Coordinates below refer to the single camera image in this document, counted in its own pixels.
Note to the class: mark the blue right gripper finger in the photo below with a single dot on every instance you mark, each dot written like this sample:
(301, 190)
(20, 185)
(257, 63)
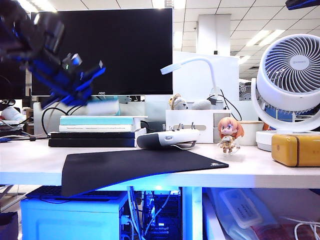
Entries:
(305, 4)

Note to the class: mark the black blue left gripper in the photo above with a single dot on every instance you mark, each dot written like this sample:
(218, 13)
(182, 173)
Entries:
(58, 80)

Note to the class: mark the yellow green cleaning sponge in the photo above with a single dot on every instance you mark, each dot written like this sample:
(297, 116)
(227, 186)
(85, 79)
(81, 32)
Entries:
(105, 108)

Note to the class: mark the white desk drawer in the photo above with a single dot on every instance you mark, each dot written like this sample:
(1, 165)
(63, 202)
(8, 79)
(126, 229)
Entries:
(295, 200)

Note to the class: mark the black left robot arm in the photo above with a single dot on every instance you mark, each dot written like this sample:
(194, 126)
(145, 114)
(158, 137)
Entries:
(22, 32)

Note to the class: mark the teal book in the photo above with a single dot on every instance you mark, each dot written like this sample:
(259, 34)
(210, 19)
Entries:
(93, 121)

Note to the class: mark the white book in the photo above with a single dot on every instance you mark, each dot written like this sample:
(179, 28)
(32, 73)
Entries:
(93, 128)

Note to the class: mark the black flat box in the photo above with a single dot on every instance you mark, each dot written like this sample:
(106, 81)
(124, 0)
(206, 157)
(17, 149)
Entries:
(92, 143)
(93, 135)

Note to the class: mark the black AOC computer monitor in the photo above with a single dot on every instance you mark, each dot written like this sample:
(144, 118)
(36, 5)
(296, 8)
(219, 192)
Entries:
(125, 50)

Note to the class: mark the frosted desk divider panel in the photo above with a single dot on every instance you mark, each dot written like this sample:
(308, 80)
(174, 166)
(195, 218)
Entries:
(36, 117)

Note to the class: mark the black frameless computer monitor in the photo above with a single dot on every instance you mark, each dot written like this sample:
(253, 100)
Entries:
(12, 82)

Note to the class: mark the small black box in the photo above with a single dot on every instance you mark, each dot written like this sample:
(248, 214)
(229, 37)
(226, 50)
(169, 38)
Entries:
(153, 126)

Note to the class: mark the white bottle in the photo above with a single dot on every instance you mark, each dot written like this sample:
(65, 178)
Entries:
(12, 114)

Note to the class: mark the white gooseneck desk lamp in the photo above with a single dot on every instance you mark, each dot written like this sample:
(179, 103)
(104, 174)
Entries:
(170, 68)

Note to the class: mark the black mouse pad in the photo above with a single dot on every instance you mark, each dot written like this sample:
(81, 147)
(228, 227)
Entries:
(130, 162)

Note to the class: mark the black flat device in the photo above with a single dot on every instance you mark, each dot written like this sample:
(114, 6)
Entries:
(9, 133)

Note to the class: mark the cream plush animal toy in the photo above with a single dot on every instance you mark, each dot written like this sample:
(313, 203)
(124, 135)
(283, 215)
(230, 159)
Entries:
(179, 103)

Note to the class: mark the white grey remote controller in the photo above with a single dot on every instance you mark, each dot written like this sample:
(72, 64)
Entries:
(166, 138)

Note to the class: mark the white desk fan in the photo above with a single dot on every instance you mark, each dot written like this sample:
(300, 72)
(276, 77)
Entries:
(272, 96)

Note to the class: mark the white partition board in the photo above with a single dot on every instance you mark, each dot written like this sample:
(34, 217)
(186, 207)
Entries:
(188, 85)

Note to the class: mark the small white background fan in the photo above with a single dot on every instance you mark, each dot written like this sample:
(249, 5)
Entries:
(244, 90)

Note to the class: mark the white desktop organizer box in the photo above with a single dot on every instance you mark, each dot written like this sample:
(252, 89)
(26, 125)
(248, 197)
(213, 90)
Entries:
(188, 117)

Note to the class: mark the grey soft plush lump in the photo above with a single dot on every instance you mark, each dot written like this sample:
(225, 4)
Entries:
(201, 104)

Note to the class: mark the small orange object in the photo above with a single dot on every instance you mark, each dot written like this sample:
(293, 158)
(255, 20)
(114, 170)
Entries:
(266, 127)

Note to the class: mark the white container with wooden lid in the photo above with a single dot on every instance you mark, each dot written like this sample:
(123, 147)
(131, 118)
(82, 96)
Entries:
(249, 136)

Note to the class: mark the orange haired anime figurine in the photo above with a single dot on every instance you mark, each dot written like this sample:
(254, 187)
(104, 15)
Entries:
(228, 126)

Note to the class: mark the black computer tower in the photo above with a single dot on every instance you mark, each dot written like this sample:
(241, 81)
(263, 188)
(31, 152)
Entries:
(168, 210)

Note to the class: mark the dark fabric chair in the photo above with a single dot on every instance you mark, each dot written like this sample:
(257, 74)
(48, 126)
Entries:
(8, 225)

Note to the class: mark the white desk leg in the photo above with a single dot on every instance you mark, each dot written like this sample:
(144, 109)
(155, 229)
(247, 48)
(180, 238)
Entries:
(192, 215)

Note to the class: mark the white power strip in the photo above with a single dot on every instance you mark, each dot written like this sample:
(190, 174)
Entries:
(240, 210)

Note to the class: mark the clear plastic bag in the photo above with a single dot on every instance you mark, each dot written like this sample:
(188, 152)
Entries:
(267, 212)

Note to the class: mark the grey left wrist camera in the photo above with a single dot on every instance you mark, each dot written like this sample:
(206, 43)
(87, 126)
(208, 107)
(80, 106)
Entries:
(72, 62)

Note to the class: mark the white pedestal cabinet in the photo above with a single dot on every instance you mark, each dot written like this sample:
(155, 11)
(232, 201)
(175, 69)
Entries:
(68, 220)

